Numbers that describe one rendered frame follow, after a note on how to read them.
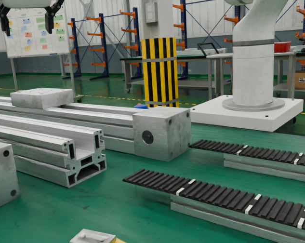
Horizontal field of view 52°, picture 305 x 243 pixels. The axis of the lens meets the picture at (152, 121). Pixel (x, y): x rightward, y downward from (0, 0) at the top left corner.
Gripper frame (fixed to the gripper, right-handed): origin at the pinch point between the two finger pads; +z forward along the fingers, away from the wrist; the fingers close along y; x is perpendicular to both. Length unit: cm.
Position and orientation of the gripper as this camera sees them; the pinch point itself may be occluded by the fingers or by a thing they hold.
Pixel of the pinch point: (28, 29)
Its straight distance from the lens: 79.7
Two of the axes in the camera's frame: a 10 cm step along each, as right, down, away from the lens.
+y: -8.5, 2.0, -4.9
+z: -1.4, 8.1, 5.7
